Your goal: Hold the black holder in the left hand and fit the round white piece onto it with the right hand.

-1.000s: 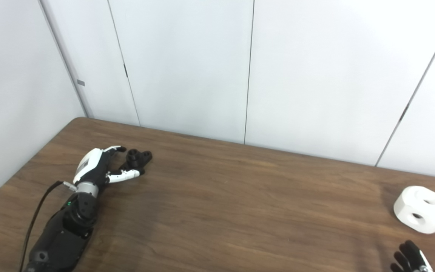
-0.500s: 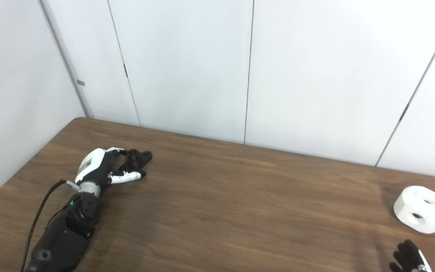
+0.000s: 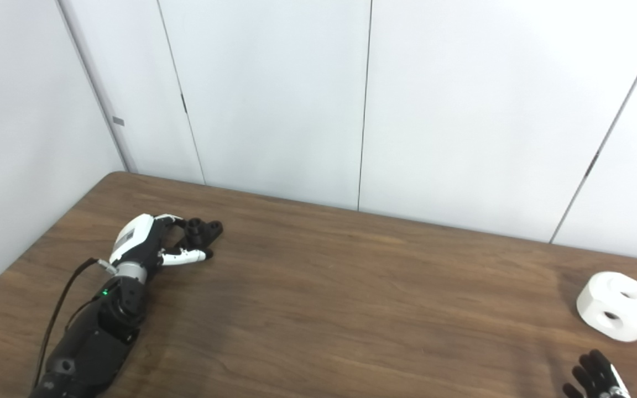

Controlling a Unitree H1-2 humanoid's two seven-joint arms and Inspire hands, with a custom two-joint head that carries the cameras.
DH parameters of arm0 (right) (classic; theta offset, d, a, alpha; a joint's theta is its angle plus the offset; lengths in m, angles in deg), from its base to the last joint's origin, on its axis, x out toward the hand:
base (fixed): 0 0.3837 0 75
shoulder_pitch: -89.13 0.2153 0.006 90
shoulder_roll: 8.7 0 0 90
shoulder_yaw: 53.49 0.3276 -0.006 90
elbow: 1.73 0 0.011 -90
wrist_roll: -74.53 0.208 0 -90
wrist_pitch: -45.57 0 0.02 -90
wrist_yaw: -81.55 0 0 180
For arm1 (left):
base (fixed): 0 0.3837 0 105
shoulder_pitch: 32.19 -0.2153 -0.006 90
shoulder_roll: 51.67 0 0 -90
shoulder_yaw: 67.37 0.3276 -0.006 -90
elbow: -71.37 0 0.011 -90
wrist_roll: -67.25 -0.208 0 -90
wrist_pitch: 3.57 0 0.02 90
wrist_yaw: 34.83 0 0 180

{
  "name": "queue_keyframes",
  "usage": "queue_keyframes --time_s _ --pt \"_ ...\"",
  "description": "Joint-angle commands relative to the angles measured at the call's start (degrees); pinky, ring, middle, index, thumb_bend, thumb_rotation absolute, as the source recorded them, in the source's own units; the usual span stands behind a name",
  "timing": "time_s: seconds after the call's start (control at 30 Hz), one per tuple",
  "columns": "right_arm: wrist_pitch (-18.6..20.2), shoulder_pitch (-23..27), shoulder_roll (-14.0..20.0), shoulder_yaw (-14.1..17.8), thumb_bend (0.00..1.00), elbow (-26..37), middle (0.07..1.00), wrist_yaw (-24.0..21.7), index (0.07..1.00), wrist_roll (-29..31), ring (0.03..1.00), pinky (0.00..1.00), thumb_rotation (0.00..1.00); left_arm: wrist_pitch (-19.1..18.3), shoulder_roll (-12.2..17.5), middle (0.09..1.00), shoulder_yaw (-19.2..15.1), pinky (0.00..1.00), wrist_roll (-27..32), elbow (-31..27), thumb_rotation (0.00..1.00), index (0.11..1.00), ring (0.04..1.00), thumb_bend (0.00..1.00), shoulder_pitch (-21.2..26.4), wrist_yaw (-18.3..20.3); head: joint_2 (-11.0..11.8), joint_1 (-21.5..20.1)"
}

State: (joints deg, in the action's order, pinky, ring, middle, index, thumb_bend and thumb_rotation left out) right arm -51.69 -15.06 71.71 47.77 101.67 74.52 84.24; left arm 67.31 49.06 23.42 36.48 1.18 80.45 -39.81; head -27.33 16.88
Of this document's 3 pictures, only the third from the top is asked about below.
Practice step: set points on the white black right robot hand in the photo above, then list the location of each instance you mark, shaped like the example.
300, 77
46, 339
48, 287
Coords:
595, 381

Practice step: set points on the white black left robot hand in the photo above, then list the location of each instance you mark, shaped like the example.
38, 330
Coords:
136, 237

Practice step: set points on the round white piece with holes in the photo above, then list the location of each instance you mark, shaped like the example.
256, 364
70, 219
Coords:
600, 298

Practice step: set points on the small grey wall tag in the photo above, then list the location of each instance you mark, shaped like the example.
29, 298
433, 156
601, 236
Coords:
118, 121

